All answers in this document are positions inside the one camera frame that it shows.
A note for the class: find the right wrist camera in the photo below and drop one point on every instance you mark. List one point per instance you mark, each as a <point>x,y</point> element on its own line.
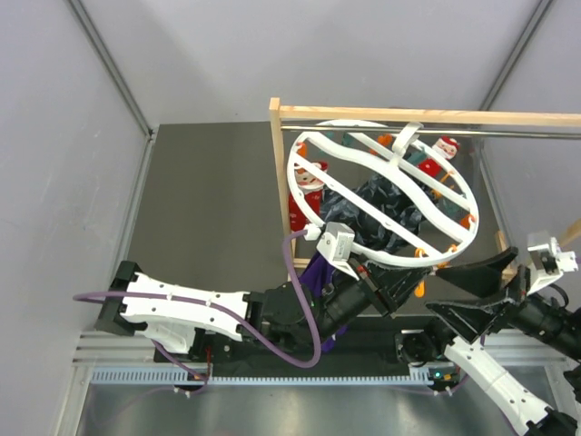
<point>548,262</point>

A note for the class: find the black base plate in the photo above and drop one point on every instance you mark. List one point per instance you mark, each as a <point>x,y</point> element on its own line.
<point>372,345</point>

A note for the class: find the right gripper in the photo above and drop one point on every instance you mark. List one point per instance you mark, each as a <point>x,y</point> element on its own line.
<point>467,319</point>

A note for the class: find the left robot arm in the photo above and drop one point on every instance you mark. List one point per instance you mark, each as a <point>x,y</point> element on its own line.
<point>296,320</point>

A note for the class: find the grey cable duct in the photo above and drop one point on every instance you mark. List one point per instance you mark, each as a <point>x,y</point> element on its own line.
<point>424,376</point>

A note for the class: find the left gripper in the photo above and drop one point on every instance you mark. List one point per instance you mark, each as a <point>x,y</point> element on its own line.
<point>393,287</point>

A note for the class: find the dark patterned cloth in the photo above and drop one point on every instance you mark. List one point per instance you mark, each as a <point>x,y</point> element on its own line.
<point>384,196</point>

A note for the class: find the clear plastic bin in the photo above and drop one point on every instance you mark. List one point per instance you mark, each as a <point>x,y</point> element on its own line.
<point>423,174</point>

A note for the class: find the purple sock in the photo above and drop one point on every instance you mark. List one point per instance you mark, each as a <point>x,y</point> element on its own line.
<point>315,277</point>

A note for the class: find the red santa sock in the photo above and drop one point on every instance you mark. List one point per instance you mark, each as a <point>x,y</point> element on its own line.
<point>305,197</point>

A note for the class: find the wooden rack frame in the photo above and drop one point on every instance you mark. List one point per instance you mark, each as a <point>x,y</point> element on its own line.
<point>399,118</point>

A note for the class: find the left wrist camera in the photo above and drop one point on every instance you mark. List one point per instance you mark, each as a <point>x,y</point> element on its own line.
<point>334,243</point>

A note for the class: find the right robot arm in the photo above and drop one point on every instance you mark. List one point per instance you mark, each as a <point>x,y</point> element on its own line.
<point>545,332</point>

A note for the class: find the white round clip hanger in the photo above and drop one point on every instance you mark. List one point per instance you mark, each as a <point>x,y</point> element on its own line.
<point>353,176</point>

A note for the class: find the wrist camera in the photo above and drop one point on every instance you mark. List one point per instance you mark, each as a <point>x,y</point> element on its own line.
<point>334,243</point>
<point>548,262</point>

